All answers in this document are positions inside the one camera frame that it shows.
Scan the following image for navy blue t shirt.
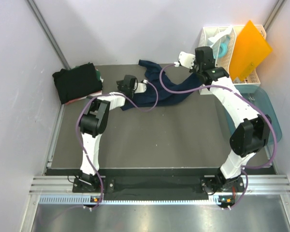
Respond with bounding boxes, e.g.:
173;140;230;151
120;58;205;111

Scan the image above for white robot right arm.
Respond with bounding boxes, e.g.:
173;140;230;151
192;46;271;191

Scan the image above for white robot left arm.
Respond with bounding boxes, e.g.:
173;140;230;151
78;75;141;192

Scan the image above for teal headphones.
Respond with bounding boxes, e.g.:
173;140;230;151
207;26;232;59

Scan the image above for folded red t shirt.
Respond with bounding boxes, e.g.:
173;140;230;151
65;91;102;105

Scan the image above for folded green t shirt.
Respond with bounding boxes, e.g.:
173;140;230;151
73;62;103;82

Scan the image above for orange plastic folder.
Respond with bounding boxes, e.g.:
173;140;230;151
229;20;273;82

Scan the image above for folded black t shirt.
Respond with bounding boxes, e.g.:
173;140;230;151
52;69;102;104

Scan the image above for translucent teal plastic bin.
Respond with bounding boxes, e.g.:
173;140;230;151
218;84;282;142

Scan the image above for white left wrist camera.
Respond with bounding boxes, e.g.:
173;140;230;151
133;80;148;94

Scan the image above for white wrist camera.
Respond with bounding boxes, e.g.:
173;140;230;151
133;80;148;94
174;51;196;69

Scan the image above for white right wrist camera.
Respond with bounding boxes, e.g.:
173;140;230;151
174;51;196;69

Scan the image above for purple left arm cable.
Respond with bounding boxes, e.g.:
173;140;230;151
75;81;160;211

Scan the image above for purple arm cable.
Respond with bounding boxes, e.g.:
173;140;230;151
75;81;160;211
159;63;278;210

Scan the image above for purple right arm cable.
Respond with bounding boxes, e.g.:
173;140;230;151
159;63;278;210

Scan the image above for right aluminium corner post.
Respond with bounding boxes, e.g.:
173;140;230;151
263;0;287;32

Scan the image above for aluminium corner post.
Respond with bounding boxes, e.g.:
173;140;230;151
25;0;71;70
263;0;287;32

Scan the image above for left aluminium corner post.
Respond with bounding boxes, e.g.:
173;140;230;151
25;0;71;70

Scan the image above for aluminium frame rail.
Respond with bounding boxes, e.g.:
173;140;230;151
20;169;290;232

